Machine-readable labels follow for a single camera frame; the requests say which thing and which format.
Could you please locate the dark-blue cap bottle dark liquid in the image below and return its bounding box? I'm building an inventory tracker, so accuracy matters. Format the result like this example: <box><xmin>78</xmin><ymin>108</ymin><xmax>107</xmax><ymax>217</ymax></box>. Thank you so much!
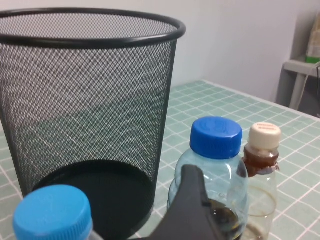
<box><xmin>166</xmin><ymin>116</ymin><xmax>250</xmax><ymax>240</ymax></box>

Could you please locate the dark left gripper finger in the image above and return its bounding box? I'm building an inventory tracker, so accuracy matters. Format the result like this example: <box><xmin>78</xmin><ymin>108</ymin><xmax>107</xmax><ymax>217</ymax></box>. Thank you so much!
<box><xmin>149</xmin><ymin>164</ymin><xmax>228</xmax><ymax>240</ymax></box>

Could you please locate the beige and green box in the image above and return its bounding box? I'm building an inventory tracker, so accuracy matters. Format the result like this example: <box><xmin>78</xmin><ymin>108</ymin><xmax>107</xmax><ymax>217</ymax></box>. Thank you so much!
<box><xmin>305</xmin><ymin>18</ymin><xmax>320</xmax><ymax>63</ymax></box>

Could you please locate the green checked tablecloth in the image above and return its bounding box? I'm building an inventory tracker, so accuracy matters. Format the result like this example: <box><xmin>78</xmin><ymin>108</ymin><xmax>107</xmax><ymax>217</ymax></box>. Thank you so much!
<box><xmin>0</xmin><ymin>79</ymin><xmax>320</xmax><ymax>240</ymax></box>

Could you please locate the grey shelf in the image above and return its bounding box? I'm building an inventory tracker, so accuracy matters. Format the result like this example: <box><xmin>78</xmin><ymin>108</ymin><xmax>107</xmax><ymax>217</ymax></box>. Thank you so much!
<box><xmin>276</xmin><ymin>59</ymin><xmax>320</xmax><ymax>111</ymax></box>

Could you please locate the light-blue cap bottle yellow liquid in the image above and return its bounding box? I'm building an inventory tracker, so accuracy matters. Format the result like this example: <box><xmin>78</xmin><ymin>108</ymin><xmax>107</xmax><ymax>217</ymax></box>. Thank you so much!
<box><xmin>12</xmin><ymin>184</ymin><xmax>106</xmax><ymax>240</ymax></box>

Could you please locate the black wire mesh wastebasket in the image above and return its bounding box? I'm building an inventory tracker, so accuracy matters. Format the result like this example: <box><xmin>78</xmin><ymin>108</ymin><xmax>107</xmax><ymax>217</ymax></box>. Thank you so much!
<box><xmin>0</xmin><ymin>7</ymin><xmax>187</xmax><ymax>240</ymax></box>

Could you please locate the beige cap bottle brown label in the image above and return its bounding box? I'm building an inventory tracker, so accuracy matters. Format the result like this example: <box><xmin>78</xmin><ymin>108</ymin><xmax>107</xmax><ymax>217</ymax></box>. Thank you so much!
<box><xmin>241</xmin><ymin>121</ymin><xmax>282</xmax><ymax>240</ymax></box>

